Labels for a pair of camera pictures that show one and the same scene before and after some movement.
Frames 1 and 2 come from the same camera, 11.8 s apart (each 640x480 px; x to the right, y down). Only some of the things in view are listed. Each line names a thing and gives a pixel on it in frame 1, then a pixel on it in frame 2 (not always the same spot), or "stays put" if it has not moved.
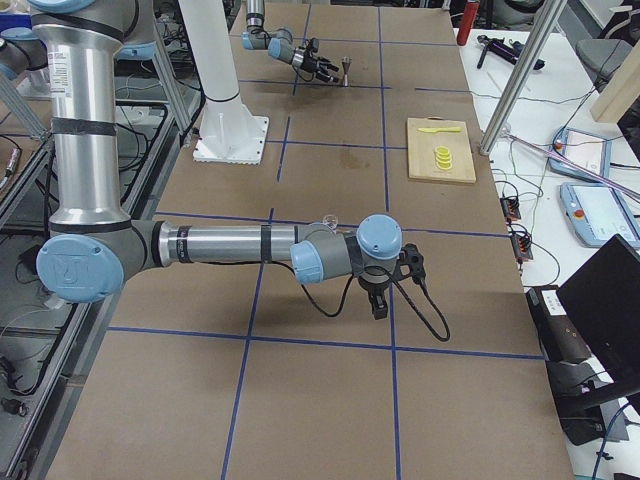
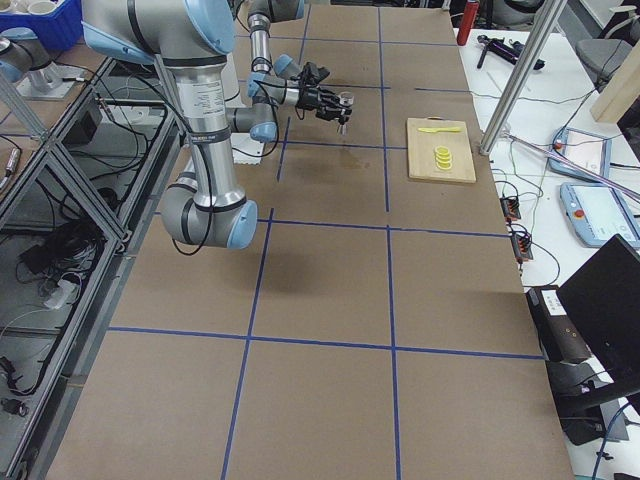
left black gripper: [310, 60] to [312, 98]
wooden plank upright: [620, 93] stays put
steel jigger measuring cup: [346, 61] to [346, 98]
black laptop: [602, 299] stays put
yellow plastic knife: [431, 130] stays put
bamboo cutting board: [439, 149] stays put
